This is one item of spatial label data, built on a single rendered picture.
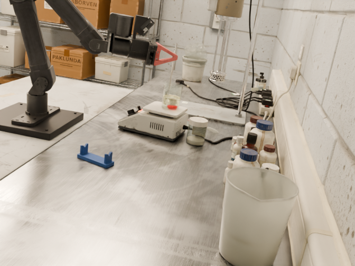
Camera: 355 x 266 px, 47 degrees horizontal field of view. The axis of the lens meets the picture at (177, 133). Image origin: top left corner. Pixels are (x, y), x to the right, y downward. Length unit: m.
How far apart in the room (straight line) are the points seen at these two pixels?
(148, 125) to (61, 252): 0.65
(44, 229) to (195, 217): 0.30
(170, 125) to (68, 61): 2.41
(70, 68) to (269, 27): 1.72
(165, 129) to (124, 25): 0.34
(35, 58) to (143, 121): 0.37
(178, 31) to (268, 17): 0.78
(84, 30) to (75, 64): 2.33
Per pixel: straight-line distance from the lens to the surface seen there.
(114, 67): 3.56
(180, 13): 3.71
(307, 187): 0.88
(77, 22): 1.26
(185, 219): 0.87
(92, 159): 1.08
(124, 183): 0.98
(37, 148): 1.16
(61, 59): 3.63
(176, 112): 1.30
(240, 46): 3.66
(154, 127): 1.29
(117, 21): 1.27
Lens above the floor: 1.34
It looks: 18 degrees down
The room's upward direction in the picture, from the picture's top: 8 degrees clockwise
